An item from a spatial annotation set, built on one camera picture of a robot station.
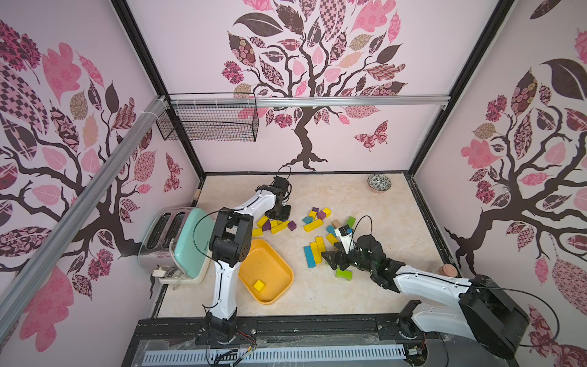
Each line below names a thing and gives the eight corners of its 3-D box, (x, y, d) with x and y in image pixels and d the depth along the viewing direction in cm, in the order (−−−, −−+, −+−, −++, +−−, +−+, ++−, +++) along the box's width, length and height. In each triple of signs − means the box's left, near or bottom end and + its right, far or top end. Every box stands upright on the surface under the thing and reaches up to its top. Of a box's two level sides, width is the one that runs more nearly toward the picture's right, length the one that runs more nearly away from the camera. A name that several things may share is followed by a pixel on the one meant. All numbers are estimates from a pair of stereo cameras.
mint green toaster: (148, 285, 85) (117, 266, 70) (171, 231, 100) (150, 206, 86) (205, 285, 85) (186, 266, 70) (220, 231, 100) (206, 206, 86)
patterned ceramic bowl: (370, 193, 114) (372, 188, 110) (366, 179, 120) (368, 173, 117) (390, 193, 114) (393, 188, 110) (385, 179, 120) (388, 173, 117)
